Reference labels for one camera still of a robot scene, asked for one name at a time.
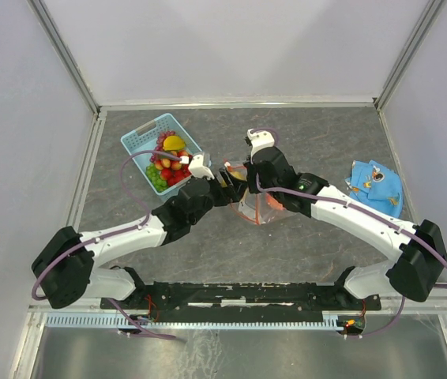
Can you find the red lychee cluster with leaves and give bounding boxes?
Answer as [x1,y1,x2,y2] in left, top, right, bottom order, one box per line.
[151,155,191,189]

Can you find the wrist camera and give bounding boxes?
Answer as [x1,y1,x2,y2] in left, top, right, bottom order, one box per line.
[180,152,215,180]
[245,129,279,159]

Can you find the orange pink peach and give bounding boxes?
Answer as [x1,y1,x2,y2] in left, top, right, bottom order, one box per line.
[266,194,284,211]

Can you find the yellow starfruit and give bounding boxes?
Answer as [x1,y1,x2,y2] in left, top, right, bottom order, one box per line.
[163,135,186,151]

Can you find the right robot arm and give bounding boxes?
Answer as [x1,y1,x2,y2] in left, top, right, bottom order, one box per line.
[246,147,447,309]

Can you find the light blue cable duct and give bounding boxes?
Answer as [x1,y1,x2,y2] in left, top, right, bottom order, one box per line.
[44,312,343,332]

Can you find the green grape bunch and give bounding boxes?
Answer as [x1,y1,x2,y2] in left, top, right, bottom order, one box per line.
[146,163,168,193]

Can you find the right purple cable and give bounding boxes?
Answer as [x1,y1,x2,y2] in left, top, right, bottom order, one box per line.
[249,128,447,340]

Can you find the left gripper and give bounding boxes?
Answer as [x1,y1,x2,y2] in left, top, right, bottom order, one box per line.
[190,167,247,226]

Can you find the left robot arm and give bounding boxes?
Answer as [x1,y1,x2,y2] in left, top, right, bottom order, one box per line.
[32,167,248,310]

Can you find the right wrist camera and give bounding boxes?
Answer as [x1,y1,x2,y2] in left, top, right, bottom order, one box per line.
[245,129,279,159]

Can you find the blue printed cloth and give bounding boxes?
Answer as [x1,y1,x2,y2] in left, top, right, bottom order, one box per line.
[345,160,404,218]

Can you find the light blue plastic basket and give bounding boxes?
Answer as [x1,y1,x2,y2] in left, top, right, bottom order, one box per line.
[121,113,202,200]

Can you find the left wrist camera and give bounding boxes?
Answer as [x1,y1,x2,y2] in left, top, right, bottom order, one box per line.
[180,152,215,180]

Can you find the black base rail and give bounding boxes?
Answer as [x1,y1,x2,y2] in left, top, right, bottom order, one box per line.
[118,282,381,322]

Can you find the purple grape bunch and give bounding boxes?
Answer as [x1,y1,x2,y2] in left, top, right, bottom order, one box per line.
[150,131,175,163]

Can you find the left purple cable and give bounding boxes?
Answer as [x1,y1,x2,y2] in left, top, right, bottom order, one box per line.
[30,149,191,343]

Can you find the clear zip top bag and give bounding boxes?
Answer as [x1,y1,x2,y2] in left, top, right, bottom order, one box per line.
[223,160,293,225]

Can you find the purple cable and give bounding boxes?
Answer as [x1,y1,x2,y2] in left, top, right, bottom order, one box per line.
[30,149,191,343]
[249,128,447,340]

